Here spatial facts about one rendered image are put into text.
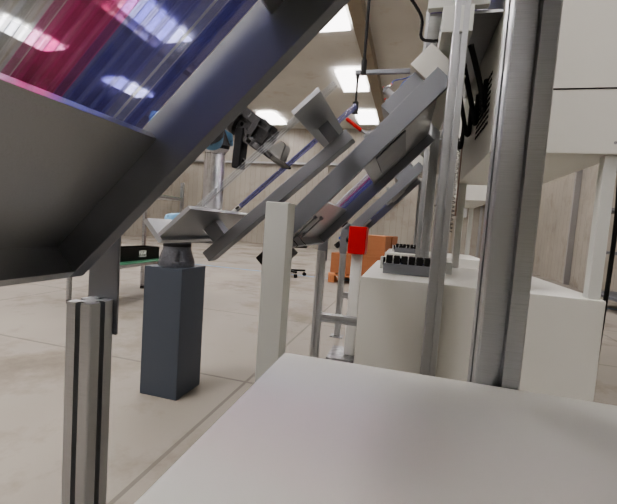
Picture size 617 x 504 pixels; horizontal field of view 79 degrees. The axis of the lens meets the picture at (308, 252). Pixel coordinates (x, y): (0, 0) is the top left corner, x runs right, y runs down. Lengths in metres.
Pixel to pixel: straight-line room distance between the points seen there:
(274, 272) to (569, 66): 0.94
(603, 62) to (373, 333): 0.94
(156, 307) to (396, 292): 1.00
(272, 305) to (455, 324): 0.54
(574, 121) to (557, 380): 0.70
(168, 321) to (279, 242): 0.86
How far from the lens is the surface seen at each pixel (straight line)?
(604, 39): 1.33
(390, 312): 1.16
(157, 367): 1.75
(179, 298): 1.62
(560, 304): 1.23
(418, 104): 1.20
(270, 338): 0.97
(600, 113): 1.28
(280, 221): 0.92
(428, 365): 1.17
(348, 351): 2.31
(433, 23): 1.34
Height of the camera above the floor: 0.76
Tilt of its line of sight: 4 degrees down
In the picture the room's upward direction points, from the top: 4 degrees clockwise
